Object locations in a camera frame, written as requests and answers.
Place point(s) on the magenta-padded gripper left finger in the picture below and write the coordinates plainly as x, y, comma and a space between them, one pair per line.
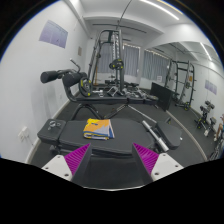
58, 166

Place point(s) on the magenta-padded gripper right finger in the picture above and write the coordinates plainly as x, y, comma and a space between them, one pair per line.
164, 165

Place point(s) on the yellow orange cartoon print towel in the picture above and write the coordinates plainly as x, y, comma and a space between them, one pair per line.
98, 130

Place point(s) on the chrome barbell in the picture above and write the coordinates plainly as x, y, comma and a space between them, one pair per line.
156, 136

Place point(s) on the chrome spring barbell collar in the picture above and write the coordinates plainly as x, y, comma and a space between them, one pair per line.
53, 125

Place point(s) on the black padded flat weight bench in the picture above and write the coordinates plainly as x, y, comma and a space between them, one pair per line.
130, 136

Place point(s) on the black dumbbell stand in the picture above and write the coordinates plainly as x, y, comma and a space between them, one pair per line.
204, 115

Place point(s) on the black leaning panel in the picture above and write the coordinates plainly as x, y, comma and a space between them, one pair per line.
160, 96

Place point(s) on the black bench with leg rollers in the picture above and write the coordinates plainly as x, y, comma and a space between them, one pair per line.
106, 99

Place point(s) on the black yellow weight plate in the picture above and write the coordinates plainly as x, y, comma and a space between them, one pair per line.
85, 87

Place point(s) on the black squat rack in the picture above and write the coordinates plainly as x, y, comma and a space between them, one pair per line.
188, 80

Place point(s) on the chrome dumbbells group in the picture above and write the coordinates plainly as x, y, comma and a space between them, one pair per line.
113, 90

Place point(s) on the grey window curtain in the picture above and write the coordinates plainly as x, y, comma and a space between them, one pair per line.
155, 65
130, 60

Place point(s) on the ceiling light strip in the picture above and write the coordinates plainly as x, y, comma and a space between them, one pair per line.
205, 51
160, 9

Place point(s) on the white wall socket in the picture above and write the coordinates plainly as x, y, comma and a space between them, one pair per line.
24, 134

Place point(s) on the small purple wall poster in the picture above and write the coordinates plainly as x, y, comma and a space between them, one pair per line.
210, 87

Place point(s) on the small brown wall plaque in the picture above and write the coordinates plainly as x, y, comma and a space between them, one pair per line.
80, 51

